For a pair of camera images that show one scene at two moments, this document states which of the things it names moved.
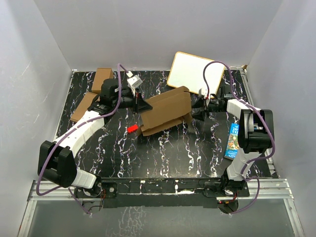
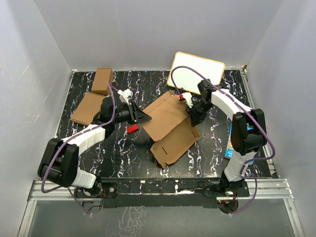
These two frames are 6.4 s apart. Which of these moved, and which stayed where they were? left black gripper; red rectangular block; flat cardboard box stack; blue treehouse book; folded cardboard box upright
Moved: left black gripper
Stayed: red rectangular block; blue treehouse book; flat cardboard box stack; folded cardboard box upright
